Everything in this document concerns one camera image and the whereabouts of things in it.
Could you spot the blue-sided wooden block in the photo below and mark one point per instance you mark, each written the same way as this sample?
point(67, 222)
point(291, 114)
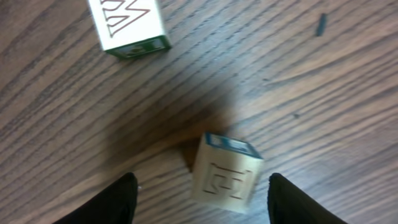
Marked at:
point(225, 172)

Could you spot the small dark debris speck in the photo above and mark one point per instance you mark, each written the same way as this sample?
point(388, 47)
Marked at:
point(321, 25)

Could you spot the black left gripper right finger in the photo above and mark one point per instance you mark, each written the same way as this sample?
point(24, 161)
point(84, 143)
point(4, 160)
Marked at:
point(288, 204)

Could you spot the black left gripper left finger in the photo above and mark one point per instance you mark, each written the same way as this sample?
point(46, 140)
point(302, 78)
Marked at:
point(115, 204)

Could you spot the green-sided wooden block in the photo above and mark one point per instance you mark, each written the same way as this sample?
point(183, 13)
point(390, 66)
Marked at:
point(129, 28)

